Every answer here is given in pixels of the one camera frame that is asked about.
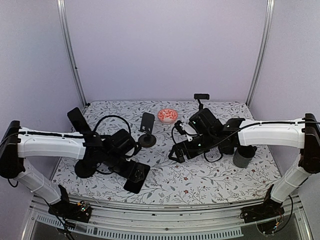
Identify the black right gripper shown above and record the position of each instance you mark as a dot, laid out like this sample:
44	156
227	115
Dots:
177	148

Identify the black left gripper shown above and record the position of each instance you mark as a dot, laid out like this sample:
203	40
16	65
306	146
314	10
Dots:
127	174

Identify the black phone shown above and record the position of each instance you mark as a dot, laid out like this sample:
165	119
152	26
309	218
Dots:
135	186
78	121

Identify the small round base phone stand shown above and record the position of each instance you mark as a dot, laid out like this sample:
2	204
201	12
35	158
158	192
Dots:
147	139

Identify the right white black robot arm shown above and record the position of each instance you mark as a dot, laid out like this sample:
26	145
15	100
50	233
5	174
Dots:
240	136

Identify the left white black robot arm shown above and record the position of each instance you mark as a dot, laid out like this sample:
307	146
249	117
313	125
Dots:
18	143

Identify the black gooseneck stand round base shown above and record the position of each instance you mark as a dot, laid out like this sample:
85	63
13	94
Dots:
86	167

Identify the tall black clamp phone stand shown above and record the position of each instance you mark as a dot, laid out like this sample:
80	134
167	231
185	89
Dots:
199	97

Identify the floral patterned tablecloth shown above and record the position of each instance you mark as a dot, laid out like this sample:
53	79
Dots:
205	179

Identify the red white patterned bowl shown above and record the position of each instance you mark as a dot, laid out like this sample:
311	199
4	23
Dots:
167	115

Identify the dark grey mug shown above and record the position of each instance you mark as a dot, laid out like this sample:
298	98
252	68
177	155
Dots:
243	156

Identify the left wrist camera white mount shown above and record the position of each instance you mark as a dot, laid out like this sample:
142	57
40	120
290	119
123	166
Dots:
130	153

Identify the aluminium front rail base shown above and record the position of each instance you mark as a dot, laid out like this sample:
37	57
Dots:
113	220

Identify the right aluminium frame post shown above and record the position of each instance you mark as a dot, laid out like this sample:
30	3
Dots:
270	5

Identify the aluminium frame post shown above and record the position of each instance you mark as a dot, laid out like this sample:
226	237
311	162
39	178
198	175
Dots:
69	49
270	5

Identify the left aluminium frame post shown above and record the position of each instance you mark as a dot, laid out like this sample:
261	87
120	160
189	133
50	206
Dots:
69	49

